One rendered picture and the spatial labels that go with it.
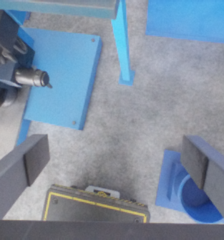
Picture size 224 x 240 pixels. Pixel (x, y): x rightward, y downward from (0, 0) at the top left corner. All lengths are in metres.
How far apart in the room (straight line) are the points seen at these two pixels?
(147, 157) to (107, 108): 0.54
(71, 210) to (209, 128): 1.20
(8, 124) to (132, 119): 1.05
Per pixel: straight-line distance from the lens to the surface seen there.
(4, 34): 0.77
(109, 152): 1.51
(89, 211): 1.28
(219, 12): 1.56
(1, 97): 1.40
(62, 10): 0.64
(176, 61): 1.68
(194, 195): 1.44
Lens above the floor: 1.49
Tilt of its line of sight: 79 degrees down
